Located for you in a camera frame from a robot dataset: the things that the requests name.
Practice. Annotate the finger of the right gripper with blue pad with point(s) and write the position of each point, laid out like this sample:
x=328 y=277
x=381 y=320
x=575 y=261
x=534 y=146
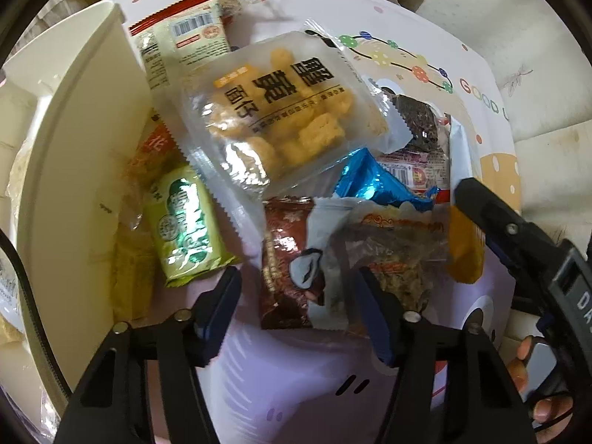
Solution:
x=542 y=258
x=505 y=245

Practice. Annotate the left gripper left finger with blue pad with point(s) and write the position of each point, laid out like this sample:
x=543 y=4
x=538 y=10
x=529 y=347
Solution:
x=110 y=403

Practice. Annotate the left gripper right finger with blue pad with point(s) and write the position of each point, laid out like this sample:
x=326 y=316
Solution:
x=481 y=402

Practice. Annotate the small orange yellow snack pack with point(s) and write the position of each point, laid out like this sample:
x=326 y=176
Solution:
x=466 y=248

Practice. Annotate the nut bar clear wrapper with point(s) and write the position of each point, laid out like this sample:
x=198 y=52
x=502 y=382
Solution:
x=401 y=246

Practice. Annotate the yellow cake clear wrapper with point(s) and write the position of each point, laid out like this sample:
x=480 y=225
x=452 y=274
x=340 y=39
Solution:
x=133 y=267

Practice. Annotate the blue foil snack pack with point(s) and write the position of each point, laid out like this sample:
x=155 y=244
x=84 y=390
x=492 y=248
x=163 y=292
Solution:
x=385 y=183

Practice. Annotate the green pineapple cake pack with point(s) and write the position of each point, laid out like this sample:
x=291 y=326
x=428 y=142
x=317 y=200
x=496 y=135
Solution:
x=184 y=227

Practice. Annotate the brown white snack pack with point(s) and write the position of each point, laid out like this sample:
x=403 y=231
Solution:
x=301 y=277

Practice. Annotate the orange red candy wrapper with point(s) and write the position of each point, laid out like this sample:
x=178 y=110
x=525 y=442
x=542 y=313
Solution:
x=156 y=155

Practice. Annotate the crab roe snack clear pack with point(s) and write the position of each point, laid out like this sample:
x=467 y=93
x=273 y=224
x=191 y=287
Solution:
x=270 y=115

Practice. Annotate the cream green red-edged pack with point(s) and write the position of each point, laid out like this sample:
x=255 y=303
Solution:
x=179 y=39

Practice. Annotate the dark chocolate snack pack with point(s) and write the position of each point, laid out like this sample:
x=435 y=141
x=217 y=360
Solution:
x=423 y=165

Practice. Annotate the person's right hand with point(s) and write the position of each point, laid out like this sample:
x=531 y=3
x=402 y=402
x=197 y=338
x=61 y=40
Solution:
x=547 y=409

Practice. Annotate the cartoon printed tablecloth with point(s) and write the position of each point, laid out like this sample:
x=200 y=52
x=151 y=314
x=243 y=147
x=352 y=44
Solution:
x=313 y=386

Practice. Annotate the white floral curtain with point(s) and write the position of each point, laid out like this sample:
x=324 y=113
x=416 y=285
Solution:
x=545 y=81

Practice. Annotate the white plastic storage tray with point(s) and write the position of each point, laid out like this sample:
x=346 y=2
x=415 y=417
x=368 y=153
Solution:
x=74 y=106

